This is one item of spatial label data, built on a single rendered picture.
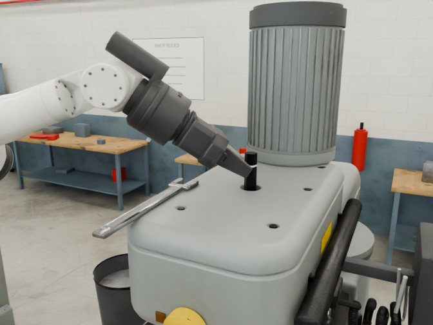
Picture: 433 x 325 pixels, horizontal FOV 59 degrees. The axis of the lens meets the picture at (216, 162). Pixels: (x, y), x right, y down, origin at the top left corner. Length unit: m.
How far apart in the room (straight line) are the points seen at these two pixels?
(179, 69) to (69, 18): 2.15
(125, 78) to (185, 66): 5.00
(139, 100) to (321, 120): 0.39
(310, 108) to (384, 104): 4.05
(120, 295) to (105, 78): 2.34
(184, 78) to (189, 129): 5.00
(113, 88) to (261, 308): 0.35
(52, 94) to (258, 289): 0.41
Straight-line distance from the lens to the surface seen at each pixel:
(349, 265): 1.01
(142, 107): 0.59
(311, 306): 0.53
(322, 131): 0.83
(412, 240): 4.68
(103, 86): 0.58
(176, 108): 0.59
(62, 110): 0.63
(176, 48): 5.64
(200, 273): 0.51
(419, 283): 0.92
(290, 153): 0.81
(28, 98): 0.65
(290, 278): 0.50
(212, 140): 0.59
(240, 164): 0.62
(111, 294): 2.83
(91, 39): 6.60
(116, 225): 0.53
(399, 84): 4.81
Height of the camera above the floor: 2.11
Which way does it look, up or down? 15 degrees down
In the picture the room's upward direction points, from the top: straight up
